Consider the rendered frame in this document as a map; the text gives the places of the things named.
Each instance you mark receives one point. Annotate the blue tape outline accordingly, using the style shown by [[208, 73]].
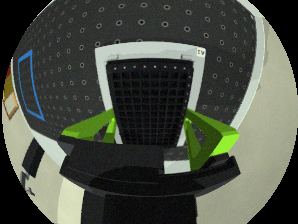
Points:
[[20, 59]]

